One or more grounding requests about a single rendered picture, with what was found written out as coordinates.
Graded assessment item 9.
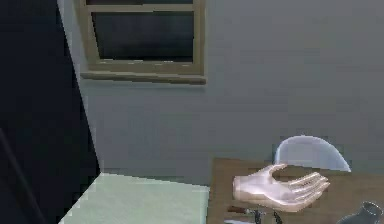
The tan framed window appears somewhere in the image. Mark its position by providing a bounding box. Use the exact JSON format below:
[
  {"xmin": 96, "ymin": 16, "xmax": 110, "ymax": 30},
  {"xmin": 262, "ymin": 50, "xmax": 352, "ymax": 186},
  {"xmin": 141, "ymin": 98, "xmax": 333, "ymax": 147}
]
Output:
[{"xmin": 73, "ymin": 0, "xmax": 208, "ymax": 86}]

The pale hand sculpture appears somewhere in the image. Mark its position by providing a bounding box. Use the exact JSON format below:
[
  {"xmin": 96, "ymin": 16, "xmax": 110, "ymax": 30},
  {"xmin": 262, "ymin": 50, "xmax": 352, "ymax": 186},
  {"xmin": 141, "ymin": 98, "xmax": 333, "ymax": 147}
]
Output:
[{"xmin": 232, "ymin": 163, "xmax": 331, "ymax": 213}]

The white round-backed chair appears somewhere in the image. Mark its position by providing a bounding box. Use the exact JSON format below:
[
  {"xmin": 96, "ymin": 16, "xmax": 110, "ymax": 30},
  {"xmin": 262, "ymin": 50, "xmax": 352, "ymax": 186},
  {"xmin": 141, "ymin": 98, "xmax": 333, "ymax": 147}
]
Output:
[{"xmin": 273, "ymin": 134, "xmax": 352, "ymax": 173}]

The black tall cabinet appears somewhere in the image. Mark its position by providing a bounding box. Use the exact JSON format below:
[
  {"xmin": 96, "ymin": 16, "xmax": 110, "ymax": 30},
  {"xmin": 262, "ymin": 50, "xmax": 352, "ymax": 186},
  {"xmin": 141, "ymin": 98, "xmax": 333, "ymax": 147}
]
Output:
[{"xmin": 0, "ymin": 0, "xmax": 101, "ymax": 224}]

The brown wooden table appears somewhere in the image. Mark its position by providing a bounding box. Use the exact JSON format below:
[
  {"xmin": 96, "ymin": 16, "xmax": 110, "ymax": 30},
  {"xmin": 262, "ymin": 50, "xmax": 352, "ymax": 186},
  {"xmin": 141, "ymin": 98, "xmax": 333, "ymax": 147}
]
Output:
[{"xmin": 206, "ymin": 157, "xmax": 384, "ymax": 224}]

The dark grey vase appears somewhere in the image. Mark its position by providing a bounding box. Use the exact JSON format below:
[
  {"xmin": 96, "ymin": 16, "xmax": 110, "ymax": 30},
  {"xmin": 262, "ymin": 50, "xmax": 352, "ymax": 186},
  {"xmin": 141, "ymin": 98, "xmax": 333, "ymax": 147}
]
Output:
[{"xmin": 336, "ymin": 200, "xmax": 384, "ymax": 224}]

